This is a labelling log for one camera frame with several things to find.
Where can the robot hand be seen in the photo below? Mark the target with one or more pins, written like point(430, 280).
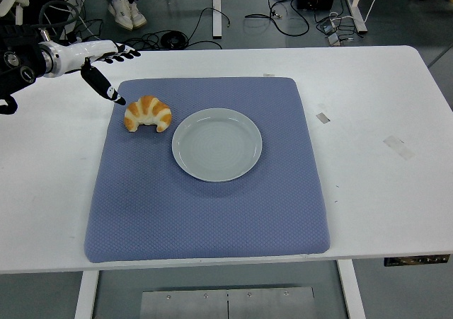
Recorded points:
point(81, 53)

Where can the croissant bread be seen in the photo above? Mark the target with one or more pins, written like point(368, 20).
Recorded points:
point(148, 108)

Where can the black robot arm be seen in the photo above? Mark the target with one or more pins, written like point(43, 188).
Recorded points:
point(21, 57)

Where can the grey round plate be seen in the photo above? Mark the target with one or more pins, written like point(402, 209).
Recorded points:
point(217, 145)

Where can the grey metal plate with screws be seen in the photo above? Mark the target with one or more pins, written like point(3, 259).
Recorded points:
point(191, 306)

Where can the person's foot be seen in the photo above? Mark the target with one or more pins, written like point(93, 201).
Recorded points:
point(138, 15)
point(120, 13)

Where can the white office chair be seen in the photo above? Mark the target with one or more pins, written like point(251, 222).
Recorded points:
point(8, 0)

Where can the white narrow desk leg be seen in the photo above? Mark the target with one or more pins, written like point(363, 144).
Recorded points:
point(217, 15)

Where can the blue quilted mat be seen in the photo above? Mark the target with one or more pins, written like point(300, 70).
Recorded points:
point(212, 220)

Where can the white table leg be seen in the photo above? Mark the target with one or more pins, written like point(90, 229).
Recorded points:
point(86, 294)
point(352, 290)

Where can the grey power adapter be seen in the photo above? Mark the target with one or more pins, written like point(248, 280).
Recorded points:
point(327, 26)

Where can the small grey tape piece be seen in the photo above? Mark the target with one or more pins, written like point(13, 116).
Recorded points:
point(323, 118)

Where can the grey floor socket box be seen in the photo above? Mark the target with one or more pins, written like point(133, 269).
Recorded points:
point(334, 40)

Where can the white wide desk leg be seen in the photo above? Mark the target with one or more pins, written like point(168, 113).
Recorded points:
point(357, 11)

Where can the large clear tape piece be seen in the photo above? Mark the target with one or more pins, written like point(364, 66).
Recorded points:
point(398, 147)

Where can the table control panel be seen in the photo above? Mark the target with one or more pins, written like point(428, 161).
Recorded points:
point(417, 260)

